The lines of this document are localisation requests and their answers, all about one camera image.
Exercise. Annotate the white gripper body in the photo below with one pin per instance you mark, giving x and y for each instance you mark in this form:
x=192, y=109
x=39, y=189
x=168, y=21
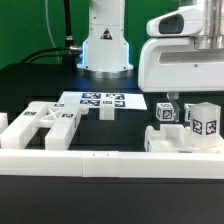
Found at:
x=185, y=51

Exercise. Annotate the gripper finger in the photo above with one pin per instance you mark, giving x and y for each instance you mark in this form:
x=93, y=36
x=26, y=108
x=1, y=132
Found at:
x=175, y=106

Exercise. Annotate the white chair seat part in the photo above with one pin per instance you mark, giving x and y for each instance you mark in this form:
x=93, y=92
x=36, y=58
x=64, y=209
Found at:
x=171, y=138

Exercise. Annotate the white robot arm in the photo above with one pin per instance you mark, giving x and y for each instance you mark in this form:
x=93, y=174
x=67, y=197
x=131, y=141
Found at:
x=105, y=51

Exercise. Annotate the white chair back part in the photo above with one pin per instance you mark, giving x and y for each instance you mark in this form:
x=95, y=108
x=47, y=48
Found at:
x=62, y=120

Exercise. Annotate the white marker sheet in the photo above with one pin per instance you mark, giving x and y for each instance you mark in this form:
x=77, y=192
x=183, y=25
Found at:
x=93, y=99

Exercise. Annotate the white block at left edge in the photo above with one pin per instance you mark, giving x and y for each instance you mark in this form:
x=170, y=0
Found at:
x=3, y=122

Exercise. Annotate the white U-shaped fence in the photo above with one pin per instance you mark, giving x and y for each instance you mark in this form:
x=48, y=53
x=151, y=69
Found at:
x=112, y=164

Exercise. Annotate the black vertical cable post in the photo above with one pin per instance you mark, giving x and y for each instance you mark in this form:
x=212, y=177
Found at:
x=68, y=32

